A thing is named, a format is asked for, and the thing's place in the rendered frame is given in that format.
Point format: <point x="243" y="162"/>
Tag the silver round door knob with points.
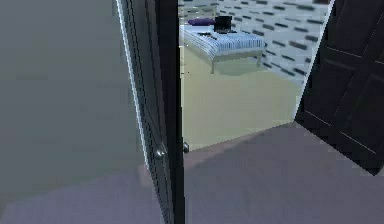
<point x="186" y="147"/>
<point x="160" y="153"/>

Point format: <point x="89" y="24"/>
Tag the black laptop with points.
<point x="223" y="24"/>

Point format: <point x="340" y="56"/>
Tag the blue striped bed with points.
<point x="223" y="43"/>

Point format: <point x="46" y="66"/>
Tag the black panelled room door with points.
<point x="350" y="86"/>

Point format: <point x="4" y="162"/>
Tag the purple pillow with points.
<point x="201" y="22"/>

